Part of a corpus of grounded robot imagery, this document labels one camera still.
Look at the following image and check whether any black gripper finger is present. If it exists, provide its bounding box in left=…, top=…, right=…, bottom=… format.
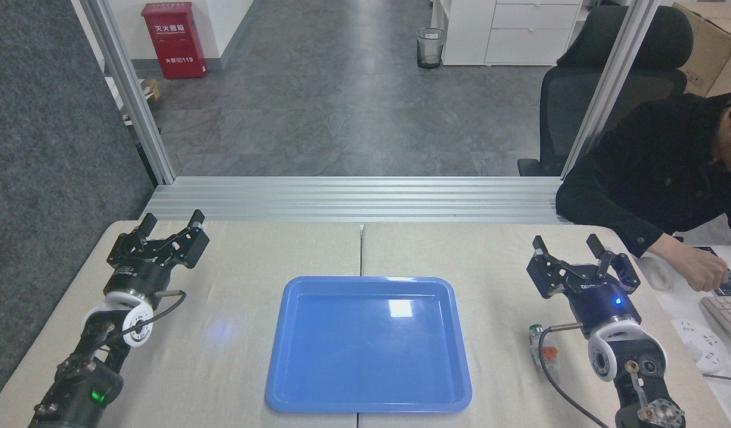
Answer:
left=585, top=233, right=642, bottom=294
left=526, top=235, right=587, bottom=300
left=106, top=213, right=158, bottom=268
left=150, top=209, right=211, bottom=269

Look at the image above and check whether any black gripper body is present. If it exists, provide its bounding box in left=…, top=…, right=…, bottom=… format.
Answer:
left=569, top=282, right=641, bottom=336
left=105, top=260, right=174, bottom=300

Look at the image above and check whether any blue plastic tray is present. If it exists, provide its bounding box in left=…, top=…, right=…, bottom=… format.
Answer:
left=264, top=275, right=473, bottom=414

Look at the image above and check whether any person's hand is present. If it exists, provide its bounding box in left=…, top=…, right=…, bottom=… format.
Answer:
left=644, top=233, right=730, bottom=292

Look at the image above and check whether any white computer mouse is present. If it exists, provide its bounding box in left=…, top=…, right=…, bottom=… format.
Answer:
left=638, top=252, right=675, bottom=292

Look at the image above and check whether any white power strip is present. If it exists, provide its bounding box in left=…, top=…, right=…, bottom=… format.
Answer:
left=670, top=318, right=729, bottom=375

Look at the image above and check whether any person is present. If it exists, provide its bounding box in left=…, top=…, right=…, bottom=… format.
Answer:
left=554, top=89, right=731, bottom=265

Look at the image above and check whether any grey felt partition panel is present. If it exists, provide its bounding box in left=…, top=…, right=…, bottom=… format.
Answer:
left=0, top=0, right=159, bottom=412

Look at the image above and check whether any black office chair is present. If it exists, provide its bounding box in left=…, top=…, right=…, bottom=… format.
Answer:
left=517, top=5, right=695, bottom=178

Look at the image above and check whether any red fire extinguisher box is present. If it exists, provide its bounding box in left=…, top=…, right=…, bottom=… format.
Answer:
left=141, top=2, right=208, bottom=80

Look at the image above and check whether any brown cardboard box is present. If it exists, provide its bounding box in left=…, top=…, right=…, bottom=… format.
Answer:
left=672, top=2, right=731, bottom=99

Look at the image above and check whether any white drawer cabinet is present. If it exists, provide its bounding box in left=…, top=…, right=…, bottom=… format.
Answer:
left=431, top=0, right=587, bottom=67

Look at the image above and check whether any grey waste bin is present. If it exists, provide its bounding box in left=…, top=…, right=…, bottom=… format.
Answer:
left=416, top=27, right=447, bottom=70

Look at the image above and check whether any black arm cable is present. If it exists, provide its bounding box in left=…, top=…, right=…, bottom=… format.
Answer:
left=538, top=322, right=611, bottom=428
left=111, top=289, right=187, bottom=343

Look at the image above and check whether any silver aluminium post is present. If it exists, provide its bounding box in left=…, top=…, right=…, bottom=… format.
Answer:
left=560, top=0, right=663, bottom=179
left=79, top=0, right=176, bottom=185

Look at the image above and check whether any silver aluminium rail frame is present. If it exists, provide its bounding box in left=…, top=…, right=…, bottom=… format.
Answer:
left=140, top=176, right=572, bottom=225

